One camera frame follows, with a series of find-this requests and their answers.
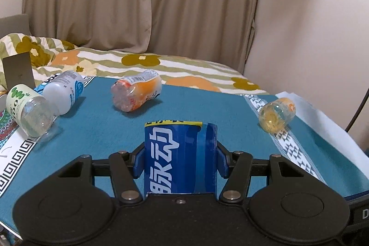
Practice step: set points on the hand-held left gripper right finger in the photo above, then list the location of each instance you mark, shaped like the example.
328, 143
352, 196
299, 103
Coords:
222, 163

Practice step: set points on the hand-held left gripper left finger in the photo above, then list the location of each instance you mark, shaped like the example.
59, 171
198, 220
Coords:
139, 163

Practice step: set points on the blue labelled bottle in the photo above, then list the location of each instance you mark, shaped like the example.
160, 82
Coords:
175, 158

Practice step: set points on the blue mat with patterned border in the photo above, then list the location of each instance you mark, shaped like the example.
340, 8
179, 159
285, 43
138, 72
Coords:
95, 130

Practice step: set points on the orange drink bottle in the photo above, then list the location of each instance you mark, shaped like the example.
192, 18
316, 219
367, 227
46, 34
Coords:
137, 91

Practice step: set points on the small yellow clear bottle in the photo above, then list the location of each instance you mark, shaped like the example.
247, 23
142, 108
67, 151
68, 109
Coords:
276, 115

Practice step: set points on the floral striped blanket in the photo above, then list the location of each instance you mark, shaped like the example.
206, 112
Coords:
178, 67

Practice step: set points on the white bottle with blue label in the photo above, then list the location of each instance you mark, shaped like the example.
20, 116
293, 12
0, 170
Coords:
63, 90

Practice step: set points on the white paper sheet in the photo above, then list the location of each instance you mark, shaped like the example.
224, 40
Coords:
320, 119

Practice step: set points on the clear bottle with green label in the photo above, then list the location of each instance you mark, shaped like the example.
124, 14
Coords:
27, 110

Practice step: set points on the black device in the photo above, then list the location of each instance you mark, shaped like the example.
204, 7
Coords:
360, 217

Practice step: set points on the grey headboard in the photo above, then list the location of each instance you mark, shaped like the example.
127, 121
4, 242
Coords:
14, 25

